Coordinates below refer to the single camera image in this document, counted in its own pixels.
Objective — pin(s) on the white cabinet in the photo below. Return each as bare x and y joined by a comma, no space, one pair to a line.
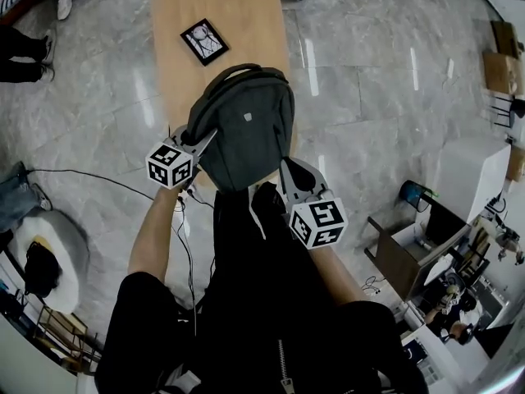
463,170

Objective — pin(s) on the wooden table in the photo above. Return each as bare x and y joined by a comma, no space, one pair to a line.
172,68

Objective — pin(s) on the person's right forearm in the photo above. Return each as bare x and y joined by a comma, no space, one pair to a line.
336,273

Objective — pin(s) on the yellow cushion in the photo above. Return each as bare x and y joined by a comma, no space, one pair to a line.
39,239

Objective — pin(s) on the black bag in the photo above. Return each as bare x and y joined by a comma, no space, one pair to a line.
41,269

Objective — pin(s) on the orange sofa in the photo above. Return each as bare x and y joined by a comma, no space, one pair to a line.
24,12

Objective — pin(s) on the white round armchair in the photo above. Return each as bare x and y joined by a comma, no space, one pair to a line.
74,261

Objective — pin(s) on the wooden rack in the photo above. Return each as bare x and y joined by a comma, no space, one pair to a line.
61,322

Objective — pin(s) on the large cardboard box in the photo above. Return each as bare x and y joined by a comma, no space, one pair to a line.
500,72

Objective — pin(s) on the dark grey backpack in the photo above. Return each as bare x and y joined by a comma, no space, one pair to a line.
246,138

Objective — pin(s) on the small cardboard box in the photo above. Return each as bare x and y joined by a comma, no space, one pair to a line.
504,39

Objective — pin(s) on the dark wooden cabinet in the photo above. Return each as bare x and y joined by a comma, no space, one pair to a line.
393,257

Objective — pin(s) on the person's left forearm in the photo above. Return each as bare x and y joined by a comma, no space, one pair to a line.
152,240

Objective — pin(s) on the blue waste bin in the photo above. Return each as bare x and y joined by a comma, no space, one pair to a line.
410,191

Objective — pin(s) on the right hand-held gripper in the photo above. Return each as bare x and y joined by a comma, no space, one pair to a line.
318,224

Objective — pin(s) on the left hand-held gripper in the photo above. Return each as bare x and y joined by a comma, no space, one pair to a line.
168,164

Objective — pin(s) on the person's black clothing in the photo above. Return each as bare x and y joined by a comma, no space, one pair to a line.
266,294

